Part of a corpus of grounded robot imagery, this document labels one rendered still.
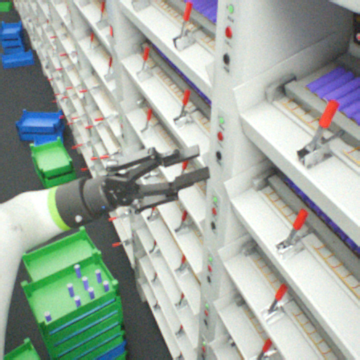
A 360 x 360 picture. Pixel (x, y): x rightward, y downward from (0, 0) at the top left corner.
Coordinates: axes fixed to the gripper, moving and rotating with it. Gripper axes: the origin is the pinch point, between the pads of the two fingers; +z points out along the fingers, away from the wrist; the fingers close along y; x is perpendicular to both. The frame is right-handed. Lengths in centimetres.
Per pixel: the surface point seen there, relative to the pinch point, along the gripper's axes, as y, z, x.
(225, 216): 13.9, 2.6, 1.6
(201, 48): -11.8, 8.3, -21.0
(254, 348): 46.1, -2.2, 13.1
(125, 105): 14, -25, -62
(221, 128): -4.3, 8.2, -2.2
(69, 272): 64, -74, -43
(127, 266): 116, -77, -85
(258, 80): -12.7, 16.7, 1.3
